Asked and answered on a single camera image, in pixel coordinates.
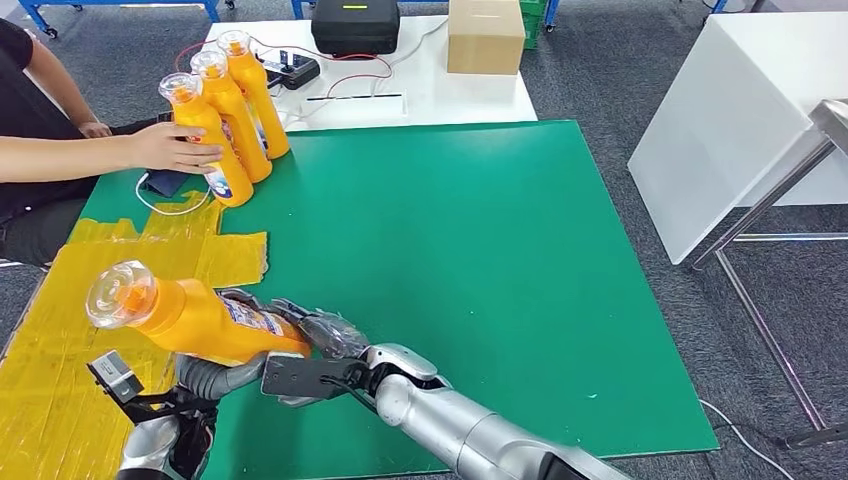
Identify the person's right hand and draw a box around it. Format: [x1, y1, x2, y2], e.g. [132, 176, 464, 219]
[125, 121, 225, 177]

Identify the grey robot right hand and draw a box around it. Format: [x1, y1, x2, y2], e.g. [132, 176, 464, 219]
[270, 298, 371, 364]

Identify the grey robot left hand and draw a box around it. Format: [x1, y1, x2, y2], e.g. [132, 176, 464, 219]
[175, 288, 270, 404]

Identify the orange detergent bottle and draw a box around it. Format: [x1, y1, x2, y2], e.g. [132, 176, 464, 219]
[86, 259, 313, 367]
[157, 71, 255, 209]
[216, 29, 291, 161]
[190, 49, 274, 185]

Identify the tablet in blue cover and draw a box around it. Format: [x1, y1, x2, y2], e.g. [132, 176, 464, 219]
[140, 168, 200, 198]

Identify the person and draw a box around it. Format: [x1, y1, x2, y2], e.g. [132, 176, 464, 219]
[0, 18, 225, 268]

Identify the green table mat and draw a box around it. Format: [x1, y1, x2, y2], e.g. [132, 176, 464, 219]
[71, 119, 721, 480]

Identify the black remote controller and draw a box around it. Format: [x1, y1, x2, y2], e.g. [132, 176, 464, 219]
[261, 49, 323, 91]

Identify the yellow tape patch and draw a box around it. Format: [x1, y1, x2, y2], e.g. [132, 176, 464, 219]
[0, 192, 270, 480]

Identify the black carrying case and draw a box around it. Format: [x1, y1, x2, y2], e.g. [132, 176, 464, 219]
[311, 0, 402, 56]

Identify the white table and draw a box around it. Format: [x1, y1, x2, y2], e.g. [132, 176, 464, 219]
[198, 14, 539, 132]

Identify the cardboard box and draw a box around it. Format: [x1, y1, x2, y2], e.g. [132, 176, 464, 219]
[447, 0, 527, 76]

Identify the green plastic crate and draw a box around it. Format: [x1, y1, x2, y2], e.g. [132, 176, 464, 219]
[518, 0, 550, 51]

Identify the white desk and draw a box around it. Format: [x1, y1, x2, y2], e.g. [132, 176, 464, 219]
[625, 11, 848, 266]

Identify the white charging cable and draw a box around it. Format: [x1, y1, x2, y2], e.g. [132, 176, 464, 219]
[135, 172, 213, 217]

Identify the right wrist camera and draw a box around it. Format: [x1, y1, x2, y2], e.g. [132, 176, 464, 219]
[260, 354, 366, 401]

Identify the red cable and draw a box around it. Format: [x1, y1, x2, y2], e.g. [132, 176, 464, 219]
[173, 36, 395, 97]

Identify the white power cable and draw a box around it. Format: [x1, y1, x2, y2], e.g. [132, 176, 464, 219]
[367, 18, 450, 97]

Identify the thin white cable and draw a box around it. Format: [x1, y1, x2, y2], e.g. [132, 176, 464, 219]
[698, 399, 796, 480]

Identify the steel frame stand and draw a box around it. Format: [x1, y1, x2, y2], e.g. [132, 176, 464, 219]
[685, 99, 848, 452]

